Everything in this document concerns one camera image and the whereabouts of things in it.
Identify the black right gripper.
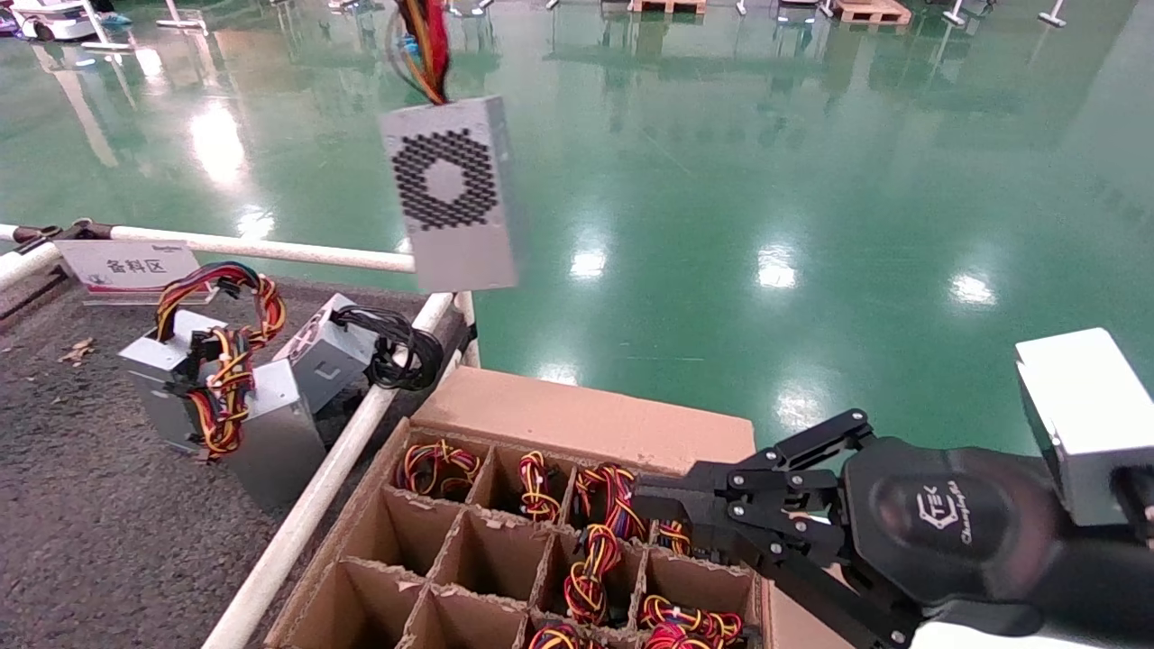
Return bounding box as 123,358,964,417
631,408,1070,649

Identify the silver power supply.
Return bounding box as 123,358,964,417
379,0,522,295
203,359,327,513
273,293,444,416
638,595,745,643
119,261,288,461
516,451,562,524

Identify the cardboard box with dividers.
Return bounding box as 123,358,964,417
261,365,857,649

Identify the white label sign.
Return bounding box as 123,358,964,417
54,239,205,299

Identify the black pipe clamp connector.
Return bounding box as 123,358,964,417
11,219,114,255

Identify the white cart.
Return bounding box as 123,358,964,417
7,0,132,51

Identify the wire harness bundle top centre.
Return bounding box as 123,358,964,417
572,462,648,542

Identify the wire harness bundle lower centre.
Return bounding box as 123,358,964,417
527,624,605,649

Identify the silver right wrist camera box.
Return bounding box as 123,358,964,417
1013,327,1154,529

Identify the wire harness bundle top left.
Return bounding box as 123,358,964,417
394,440,483,498

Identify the short white rail pipe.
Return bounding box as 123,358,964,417
453,290,481,370
0,243,60,291

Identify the long white rail pipe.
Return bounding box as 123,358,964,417
200,290,456,649
0,221,417,275

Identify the silver power supply, black cable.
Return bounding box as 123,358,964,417
273,293,444,416

